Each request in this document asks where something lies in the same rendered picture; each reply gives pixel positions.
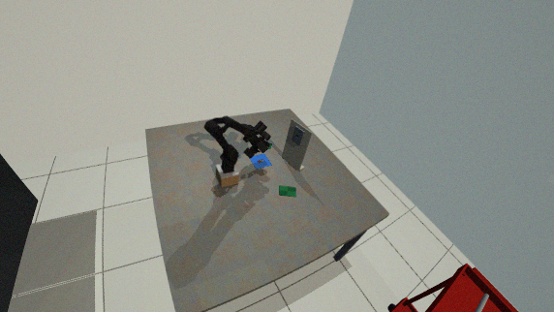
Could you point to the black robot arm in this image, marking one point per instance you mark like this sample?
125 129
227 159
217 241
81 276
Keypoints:
230 155

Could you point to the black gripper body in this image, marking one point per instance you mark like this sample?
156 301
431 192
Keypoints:
251 152

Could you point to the blue square patch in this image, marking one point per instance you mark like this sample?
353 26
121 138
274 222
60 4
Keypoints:
257 165

